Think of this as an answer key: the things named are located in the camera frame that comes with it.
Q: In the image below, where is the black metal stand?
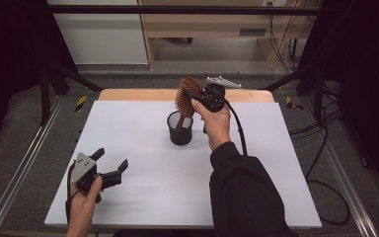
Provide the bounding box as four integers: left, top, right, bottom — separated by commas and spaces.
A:
38, 60, 104, 126
259, 61, 328, 123

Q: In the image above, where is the black floor cable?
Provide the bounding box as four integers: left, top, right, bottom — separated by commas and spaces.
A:
288, 82, 352, 227

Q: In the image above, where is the yellow black tape piece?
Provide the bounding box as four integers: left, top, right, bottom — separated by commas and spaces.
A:
285, 96, 304, 111
74, 95, 89, 113

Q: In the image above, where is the left hand-held gripper cable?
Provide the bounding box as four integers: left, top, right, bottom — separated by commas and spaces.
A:
64, 163, 77, 226

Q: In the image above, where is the white device on floor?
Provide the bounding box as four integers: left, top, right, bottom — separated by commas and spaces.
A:
205, 75, 243, 90

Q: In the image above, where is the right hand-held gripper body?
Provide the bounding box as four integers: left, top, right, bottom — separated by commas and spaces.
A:
197, 82, 227, 114

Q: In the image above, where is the right hand-held gripper cable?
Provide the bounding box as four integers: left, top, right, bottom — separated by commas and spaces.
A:
222, 97, 249, 156

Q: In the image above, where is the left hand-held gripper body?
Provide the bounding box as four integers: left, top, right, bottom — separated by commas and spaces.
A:
69, 151, 104, 193

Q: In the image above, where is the white cabinet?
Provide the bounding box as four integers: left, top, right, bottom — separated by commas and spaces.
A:
46, 0, 149, 65

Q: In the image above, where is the wooden hairbrush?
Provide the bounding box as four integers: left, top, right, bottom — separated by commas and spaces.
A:
174, 76, 204, 131

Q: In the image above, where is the person's left hand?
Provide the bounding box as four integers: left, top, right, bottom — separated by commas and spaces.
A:
67, 176, 104, 224

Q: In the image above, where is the person's right hand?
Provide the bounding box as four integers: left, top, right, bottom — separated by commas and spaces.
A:
189, 98, 232, 152

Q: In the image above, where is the white table cover sheet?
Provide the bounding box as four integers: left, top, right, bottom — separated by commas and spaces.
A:
43, 100, 323, 230

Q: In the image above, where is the light wooden desk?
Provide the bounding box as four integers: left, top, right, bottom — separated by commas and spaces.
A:
137, 0, 324, 71

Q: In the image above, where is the black frame bar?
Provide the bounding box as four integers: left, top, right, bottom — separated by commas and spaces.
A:
43, 4, 330, 16

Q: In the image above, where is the grey box under desk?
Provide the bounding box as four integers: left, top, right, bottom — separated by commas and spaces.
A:
238, 28, 267, 37

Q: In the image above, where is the aluminium floor rail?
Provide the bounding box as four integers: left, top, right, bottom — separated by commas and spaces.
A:
299, 97, 379, 237
0, 94, 64, 237

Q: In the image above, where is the black mesh pen holder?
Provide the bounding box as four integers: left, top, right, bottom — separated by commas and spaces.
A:
166, 110, 194, 147

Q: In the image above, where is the hand-held gripper cable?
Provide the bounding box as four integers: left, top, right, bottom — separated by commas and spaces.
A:
222, 97, 249, 156
64, 163, 77, 226

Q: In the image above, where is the black curtain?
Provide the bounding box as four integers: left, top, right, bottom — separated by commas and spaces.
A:
0, 0, 80, 156
297, 0, 379, 198

